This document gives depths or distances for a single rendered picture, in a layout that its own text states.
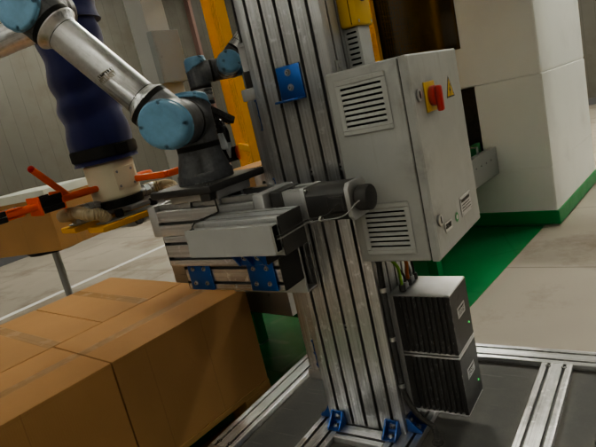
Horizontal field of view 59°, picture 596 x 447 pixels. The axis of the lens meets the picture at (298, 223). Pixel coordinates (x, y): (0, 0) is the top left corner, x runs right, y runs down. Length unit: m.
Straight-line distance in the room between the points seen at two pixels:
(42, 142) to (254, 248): 7.41
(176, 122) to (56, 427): 0.96
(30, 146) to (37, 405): 6.85
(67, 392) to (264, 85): 1.04
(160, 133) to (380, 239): 0.58
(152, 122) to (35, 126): 7.22
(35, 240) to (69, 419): 2.24
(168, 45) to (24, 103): 5.25
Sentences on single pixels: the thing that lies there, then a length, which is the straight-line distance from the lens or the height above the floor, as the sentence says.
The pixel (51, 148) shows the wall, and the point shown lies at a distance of 8.52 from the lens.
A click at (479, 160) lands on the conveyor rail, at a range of 3.71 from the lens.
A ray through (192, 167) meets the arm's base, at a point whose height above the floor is 1.08.
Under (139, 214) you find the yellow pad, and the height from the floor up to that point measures 0.94.
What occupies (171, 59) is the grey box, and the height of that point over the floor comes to 1.60.
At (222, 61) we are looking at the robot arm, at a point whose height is 1.36.
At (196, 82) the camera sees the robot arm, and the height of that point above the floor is 1.33.
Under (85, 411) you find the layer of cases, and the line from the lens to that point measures 1.79.
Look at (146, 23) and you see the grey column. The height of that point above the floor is 1.82.
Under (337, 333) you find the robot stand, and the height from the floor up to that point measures 0.53.
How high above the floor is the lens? 1.18
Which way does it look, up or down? 12 degrees down
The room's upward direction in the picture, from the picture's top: 13 degrees counter-clockwise
